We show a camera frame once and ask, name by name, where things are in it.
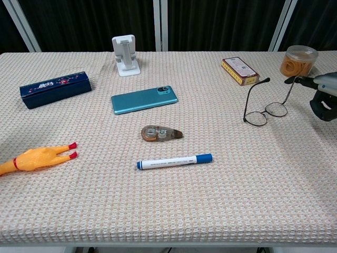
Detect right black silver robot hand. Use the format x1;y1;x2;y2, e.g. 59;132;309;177
284;71;337;122

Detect wire frame eyeglasses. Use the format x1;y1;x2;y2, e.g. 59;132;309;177
243;76;301;127

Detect clear jar of rubber bands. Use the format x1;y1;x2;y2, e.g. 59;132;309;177
279;45;319;77

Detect black curtain panel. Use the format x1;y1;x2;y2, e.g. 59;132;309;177
17;0;156;53
167;0;286;52
279;0;337;52
0;0;30;53

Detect red yellow cardboard packet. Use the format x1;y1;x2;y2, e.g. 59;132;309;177
221;56;261;86

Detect blue white marker pen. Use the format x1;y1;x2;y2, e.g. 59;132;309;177
136;153;214;171

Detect brown correction tape dispenser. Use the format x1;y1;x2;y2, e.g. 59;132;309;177
141;125;184;143

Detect teal smartphone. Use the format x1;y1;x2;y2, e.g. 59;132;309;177
111;85;179;115

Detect beige woven tablecloth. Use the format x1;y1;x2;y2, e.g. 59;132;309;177
0;51;337;247

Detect white phone stand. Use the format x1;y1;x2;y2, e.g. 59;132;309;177
111;34;141;77

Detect dark blue pencil box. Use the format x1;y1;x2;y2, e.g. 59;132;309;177
19;71;93;110

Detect yellow rubber chicken toy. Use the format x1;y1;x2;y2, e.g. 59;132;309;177
0;142;79;177

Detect white partition frame post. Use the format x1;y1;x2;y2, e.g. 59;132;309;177
268;0;301;52
153;0;169;52
2;0;42;53

